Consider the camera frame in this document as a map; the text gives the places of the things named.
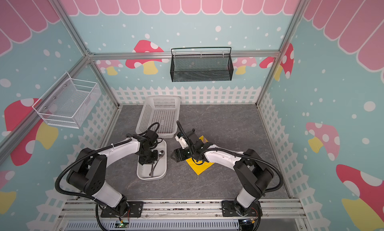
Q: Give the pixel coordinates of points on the yellow paper napkin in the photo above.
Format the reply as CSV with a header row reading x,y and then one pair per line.
x,y
198,166

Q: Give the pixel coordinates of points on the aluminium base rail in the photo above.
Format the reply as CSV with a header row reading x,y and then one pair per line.
x,y
198,209

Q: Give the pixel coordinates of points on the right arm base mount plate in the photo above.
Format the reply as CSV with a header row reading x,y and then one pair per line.
x,y
234,209

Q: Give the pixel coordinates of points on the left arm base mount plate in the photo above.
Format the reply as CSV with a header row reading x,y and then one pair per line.
x,y
126,209

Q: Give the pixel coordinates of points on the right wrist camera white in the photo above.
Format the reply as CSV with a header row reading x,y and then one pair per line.
x,y
181,140

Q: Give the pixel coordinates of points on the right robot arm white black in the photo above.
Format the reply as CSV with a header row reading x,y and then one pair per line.
x,y
256,175

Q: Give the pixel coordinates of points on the white perforated plastic basket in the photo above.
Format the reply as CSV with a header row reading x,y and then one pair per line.
x,y
162,109

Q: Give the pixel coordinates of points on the white plastic tray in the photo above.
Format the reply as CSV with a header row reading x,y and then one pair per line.
x,y
143,171

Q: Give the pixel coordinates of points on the black mesh wall basket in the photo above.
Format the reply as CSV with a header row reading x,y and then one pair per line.
x,y
201,64

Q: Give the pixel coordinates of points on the white wire wall basket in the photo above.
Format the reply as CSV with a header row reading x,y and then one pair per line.
x,y
68,103

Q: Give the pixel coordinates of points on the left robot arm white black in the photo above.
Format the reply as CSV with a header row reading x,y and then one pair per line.
x,y
88,172

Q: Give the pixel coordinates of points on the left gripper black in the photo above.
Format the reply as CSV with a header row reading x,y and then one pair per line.
x,y
142,161

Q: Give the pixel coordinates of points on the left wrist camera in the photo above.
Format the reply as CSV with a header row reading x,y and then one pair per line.
x,y
152,137

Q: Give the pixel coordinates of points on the silver spoon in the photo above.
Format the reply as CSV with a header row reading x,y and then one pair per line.
x,y
160,155

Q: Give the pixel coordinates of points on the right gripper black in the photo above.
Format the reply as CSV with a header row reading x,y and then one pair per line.
x,y
177,154

